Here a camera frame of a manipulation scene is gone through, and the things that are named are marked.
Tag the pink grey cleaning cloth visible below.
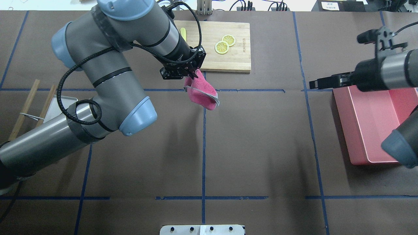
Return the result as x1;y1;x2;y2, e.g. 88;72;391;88
184;69;220;110

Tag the aluminium frame post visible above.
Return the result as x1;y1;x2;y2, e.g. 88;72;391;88
196;0;213;15

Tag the white rectangular tray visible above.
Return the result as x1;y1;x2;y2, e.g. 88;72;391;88
43;95;78;123

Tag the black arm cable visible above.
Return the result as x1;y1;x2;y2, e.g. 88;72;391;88
56;2;203;125

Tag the lemon slice back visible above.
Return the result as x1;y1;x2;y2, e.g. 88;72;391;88
221;34;236;47

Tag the pink plastic bin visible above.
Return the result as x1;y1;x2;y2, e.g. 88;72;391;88
333;86;418;165

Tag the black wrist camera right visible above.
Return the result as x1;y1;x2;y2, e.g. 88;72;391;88
357;26;409;62

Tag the yellow plastic knife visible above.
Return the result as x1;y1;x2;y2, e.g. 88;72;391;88
180;28;187;42

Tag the white mounting plate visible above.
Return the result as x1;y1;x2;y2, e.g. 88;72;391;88
159;224;246;235

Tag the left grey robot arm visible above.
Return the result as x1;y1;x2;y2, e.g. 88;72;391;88
0;0;206;195

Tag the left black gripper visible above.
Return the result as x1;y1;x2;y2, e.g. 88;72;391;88
160;46;206;80

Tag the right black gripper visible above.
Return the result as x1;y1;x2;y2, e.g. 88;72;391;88
309;60;386;92

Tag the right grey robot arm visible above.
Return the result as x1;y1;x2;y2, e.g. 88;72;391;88
309;50;417;168

